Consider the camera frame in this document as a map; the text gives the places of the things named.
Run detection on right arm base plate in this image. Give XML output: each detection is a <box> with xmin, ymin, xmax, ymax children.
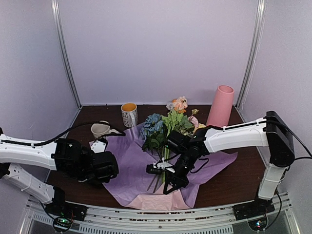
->
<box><xmin>233</xmin><ymin>199</ymin><xmax>275</xmax><ymax>220</ymax></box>

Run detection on aluminium front rail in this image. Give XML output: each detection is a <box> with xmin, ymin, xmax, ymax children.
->
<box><xmin>18</xmin><ymin>192</ymin><xmax>300</xmax><ymax>234</ymax></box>

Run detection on pink wrapping paper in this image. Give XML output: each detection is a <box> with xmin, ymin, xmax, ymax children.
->
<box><xmin>127</xmin><ymin>190</ymin><xmax>190</xmax><ymax>211</ymax></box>

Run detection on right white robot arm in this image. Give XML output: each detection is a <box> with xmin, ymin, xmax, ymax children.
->
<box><xmin>163</xmin><ymin>111</ymin><xmax>295</xmax><ymax>215</ymax></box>

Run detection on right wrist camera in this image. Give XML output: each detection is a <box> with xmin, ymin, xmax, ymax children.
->
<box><xmin>165</xmin><ymin>130</ymin><xmax>191</xmax><ymax>154</ymax></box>

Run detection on pink cylindrical vase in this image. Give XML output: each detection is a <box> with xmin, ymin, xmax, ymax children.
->
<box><xmin>206</xmin><ymin>85</ymin><xmax>234</xmax><ymax>127</ymax></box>

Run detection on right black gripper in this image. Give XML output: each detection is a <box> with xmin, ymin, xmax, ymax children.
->
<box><xmin>163</xmin><ymin>150</ymin><xmax>196</xmax><ymax>195</ymax></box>

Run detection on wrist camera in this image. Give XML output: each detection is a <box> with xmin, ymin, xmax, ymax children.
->
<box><xmin>93</xmin><ymin>151</ymin><xmax>119</xmax><ymax>183</ymax></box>
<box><xmin>165</xmin><ymin>130</ymin><xmax>191</xmax><ymax>154</ymax></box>

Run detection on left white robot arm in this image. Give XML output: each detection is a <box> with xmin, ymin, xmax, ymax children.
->
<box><xmin>0</xmin><ymin>133</ymin><xmax>98</xmax><ymax>216</ymax></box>

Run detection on mug with yellow interior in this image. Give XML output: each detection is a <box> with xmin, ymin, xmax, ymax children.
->
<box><xmin>121</xmin><ymin>103</ymin><xmax>138</xmax><ymax>128</ymax></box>

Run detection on left aluminium frame post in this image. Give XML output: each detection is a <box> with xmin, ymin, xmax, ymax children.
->
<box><xmin>51</xmin><ymin>0</ymin><xmax>82</xmax><ymax>109</ymax></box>

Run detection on purple tissue paper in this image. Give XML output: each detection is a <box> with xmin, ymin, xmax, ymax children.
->
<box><xmin>104</xmin><ymin>125</ymin><xmax>237</xmax><ymax>209</ymax></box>

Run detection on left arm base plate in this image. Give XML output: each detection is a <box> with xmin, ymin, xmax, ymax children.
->
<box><xmin>45</xmin><ymin>202</ymin><xmax>87</xmax><ymax>221</ymax></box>

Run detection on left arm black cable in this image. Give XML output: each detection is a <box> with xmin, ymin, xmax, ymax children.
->
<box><xmin>31</xmin><ymin>120</ymin><xmax>110</xmax><ymax>148</ymax></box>

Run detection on pink and yellow roses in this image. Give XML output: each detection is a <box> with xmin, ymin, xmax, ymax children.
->
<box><xmin>188</xmin><ymin>109</ymin><xmax>207</xmax><ymax>133</ymax></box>

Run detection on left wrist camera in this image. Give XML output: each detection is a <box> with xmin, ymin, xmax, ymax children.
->
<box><xmin>93</xmin><ymin>151</ymin><xmax>119</xmax><ymax>183</ymax></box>

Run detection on fuzzy green orange flower stem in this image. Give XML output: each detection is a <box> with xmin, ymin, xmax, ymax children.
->
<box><xmin>160</xmin><ymin>96</ymin><xmax>195</xmax><ymax>186</ymax></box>

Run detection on white floral mug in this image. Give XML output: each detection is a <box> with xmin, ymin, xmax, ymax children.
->
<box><xmin>91</xmin><ymin>120</ymin><xmax>125</xmax><ymax>140</ymax></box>

